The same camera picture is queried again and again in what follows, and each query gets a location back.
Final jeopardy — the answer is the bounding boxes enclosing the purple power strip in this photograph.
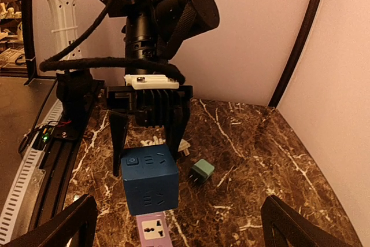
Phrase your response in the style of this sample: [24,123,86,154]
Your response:
[136,212,172,247]

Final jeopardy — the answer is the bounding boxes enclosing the white slotted cable duct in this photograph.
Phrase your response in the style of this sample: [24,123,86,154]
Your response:
[0,99,64,241]

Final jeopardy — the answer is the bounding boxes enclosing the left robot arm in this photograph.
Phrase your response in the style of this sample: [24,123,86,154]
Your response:
[39,0,220,174]

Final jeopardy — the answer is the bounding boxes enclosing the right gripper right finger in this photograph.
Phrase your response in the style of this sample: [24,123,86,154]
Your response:
[261,195,348,246]

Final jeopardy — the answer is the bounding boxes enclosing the small teal plug adapter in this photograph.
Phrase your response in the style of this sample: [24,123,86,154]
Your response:
[189,158,215,185]

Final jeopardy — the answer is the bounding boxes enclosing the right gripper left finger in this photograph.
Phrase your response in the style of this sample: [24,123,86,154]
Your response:
[5,194,98,246]

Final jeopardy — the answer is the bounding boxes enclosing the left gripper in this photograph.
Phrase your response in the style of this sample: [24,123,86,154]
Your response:
[105,85,193,176]

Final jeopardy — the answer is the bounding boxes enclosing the dark blue cube adapter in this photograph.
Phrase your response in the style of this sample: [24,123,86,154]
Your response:
[121,145,179,216]

